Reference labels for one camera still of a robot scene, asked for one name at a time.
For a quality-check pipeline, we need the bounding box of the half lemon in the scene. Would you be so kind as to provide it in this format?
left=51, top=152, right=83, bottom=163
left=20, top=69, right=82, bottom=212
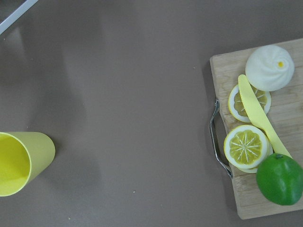
left=223, top=125, right=273, bottom=174

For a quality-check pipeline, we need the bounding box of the bamboo cutting board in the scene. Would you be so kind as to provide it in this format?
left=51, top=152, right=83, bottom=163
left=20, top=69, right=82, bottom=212
left=210, top=39, right=303, bottom=219

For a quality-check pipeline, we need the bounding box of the green lime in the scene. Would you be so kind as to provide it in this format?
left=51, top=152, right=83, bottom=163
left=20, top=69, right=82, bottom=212
left=256, top=153, right=303, bottom=206

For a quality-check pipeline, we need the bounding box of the lemon slice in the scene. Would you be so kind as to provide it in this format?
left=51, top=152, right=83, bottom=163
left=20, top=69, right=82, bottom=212
left=228, top=85, right=271, bottom=123

